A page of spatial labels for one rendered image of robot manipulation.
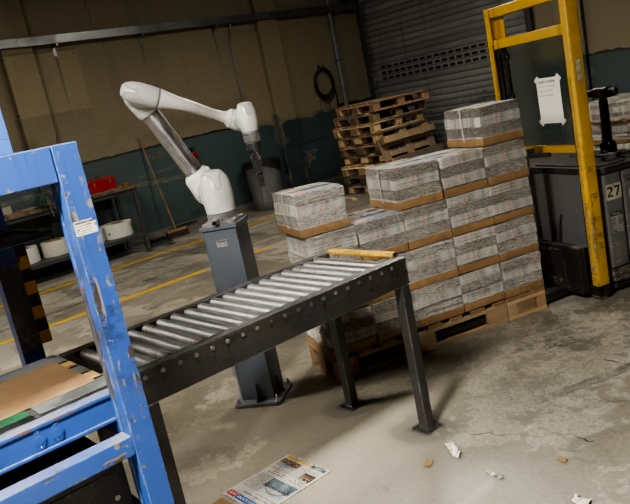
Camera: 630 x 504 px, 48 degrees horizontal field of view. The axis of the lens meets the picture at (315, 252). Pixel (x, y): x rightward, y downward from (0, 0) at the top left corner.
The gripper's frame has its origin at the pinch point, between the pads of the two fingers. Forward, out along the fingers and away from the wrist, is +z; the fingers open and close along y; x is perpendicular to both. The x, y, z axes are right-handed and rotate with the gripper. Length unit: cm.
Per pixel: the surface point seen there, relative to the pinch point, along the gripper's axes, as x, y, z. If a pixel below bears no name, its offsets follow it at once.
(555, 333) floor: -132, -56, 116
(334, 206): -30.7, -19.7, 20.8
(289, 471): 43, -90, 116
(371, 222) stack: -51, -19, 35
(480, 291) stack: -112, -19, 92
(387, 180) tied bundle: -69, -11, 16
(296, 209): -9.4, -19.9, 17.2
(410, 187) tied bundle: -78, -19, 22
